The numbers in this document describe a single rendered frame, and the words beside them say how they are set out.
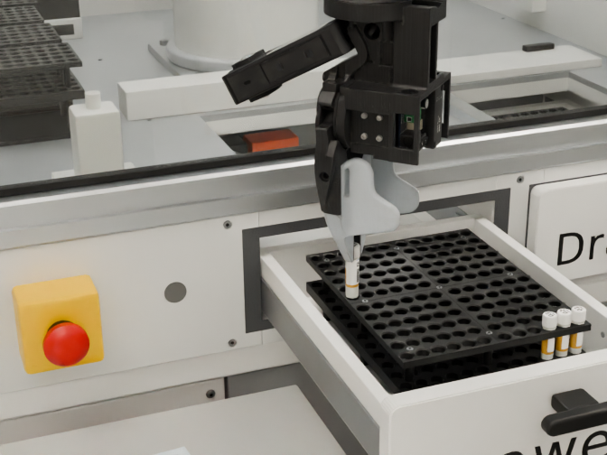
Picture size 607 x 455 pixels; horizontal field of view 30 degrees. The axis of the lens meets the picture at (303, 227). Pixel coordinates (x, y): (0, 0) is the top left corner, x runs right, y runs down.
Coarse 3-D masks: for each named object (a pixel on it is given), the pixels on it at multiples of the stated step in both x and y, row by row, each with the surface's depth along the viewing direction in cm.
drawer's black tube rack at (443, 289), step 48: (432, 240) 113; (480, 240) 113; (336, 288) 103; (384, 288) 103; (432, 288) 103; (480, 288) 104; (528, 288) 104; (384, 336) 96; (432, 336) 95; (432, 384) 93
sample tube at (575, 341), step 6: (576, 306) 97; (576, 312) 96; (582, 312) 96; (576, 318) 96; (582, 318) 96; (570, 336) 97; (576, 336) 97; (582, 336) 97; (570, 342) 98; (576, 342) 97; (582, 342) 97; (570, 348) 98; (576, 348) 97
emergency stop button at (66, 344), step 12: (60, 324) 98; (72, 324) 99; (48, 336) 98; (60, 336) 98; (72, 336) 98; (84, 336) 99; (48, 348) 98; (60, 348) 98; (72, 348) 99; (84, 348) 99; (60, 360) 99; (72, 360) 99
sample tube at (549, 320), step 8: (544, 312) 96; (552, 312) 96; (544, 320) 95; (552, 320) 95; (544, 328) 96; (552, 328) 95; (544, 344) 96; (552, 344) 96; (544, 352) 97; (552, 352) 97
